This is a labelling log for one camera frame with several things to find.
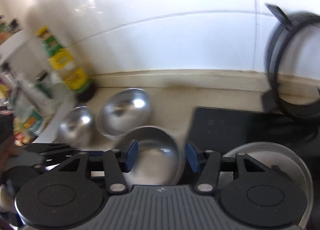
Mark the yellow green label oil bottle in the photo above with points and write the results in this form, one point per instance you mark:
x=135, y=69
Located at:
x=62, y=61

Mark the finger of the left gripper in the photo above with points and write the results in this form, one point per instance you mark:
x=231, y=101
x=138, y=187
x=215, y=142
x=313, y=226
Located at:
x=55, y=153

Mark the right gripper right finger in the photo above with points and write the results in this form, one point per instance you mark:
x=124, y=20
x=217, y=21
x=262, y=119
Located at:
x=205, y=165

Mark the white two-tier rotating rack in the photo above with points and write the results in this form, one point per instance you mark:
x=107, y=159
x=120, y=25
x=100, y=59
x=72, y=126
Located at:
x=24, y=58

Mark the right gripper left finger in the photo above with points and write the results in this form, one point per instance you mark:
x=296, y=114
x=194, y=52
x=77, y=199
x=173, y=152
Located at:
x=115, y=163

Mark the black glass stove top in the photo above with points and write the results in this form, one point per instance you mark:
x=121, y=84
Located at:
x=222, y=130

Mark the clear bottle green label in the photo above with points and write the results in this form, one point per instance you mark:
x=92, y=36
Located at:
x=31, y=106

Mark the steel bowl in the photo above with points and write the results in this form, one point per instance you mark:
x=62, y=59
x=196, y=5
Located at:
x=160, y=160
x=76, y=129
x=124, y=111

